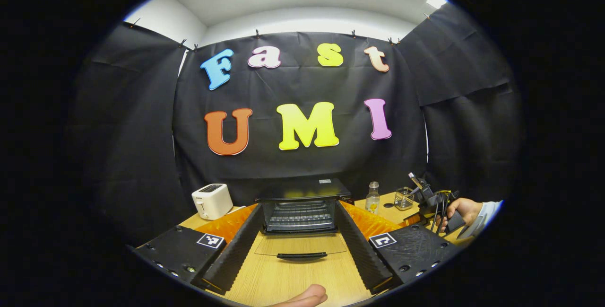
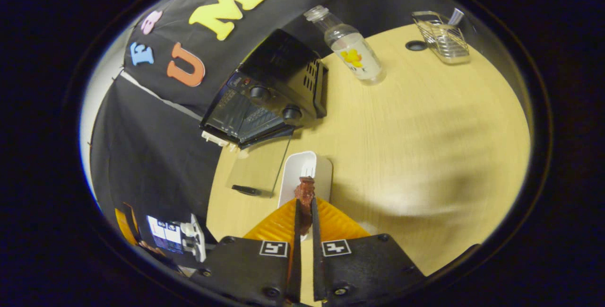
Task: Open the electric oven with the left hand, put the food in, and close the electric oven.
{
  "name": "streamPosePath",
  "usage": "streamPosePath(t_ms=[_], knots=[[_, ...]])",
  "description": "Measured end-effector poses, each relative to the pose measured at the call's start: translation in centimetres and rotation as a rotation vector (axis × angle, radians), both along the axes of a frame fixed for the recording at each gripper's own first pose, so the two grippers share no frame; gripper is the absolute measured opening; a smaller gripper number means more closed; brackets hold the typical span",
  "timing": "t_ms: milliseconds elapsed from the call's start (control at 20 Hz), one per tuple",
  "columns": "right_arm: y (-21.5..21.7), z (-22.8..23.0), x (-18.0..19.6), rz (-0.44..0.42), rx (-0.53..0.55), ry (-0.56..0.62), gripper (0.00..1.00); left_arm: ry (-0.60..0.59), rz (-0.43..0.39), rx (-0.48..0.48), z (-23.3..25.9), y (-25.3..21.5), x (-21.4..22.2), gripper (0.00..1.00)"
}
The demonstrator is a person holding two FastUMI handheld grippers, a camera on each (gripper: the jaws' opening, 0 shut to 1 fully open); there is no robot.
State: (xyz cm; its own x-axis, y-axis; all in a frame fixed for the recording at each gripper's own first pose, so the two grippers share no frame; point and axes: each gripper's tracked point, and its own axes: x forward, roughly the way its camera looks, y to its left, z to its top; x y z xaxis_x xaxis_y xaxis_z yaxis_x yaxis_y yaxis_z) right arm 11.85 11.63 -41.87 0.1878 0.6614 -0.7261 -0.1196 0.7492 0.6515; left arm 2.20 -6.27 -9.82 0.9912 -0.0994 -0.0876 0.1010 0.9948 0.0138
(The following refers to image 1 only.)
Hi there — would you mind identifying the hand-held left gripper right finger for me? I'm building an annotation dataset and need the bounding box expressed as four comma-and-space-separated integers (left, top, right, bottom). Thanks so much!
335, 201, 461, 295

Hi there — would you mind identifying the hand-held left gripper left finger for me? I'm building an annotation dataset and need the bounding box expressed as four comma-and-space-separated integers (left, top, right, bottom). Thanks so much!
132, 203, 264, 296

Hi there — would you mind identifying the black electric oven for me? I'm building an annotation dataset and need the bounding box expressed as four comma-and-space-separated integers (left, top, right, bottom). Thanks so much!
254, 178, 354, 263

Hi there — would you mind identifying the clear glass bottle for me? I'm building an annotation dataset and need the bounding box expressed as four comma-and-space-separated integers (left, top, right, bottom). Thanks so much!
365, 181, 380, 215

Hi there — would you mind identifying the white toaster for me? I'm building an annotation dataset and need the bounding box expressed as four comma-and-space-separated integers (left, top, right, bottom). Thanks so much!
191, 184, 234, 220

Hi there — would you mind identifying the black backdrop cloth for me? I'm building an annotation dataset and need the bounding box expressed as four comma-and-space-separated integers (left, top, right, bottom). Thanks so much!
66, 2, 525, 246

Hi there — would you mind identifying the row of small cloth clips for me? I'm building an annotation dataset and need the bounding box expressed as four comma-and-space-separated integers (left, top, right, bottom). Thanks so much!
129, 12, 431, 52

